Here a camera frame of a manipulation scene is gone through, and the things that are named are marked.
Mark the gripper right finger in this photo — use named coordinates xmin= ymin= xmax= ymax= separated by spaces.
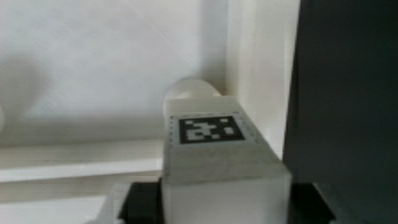
xmin=287 ymin=182 xmax=355 ymax=224

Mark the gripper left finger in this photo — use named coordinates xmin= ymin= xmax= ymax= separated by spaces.
xmin=94 ymin=181 xmax=165 ymax=224

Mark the white table leg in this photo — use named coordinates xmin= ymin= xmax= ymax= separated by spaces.
xmin=161 ymin=79 xmax=291 ymax=224

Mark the white square tabletop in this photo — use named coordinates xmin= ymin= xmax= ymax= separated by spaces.
xmin=0 ymin=0 xmax=302 ymax=224

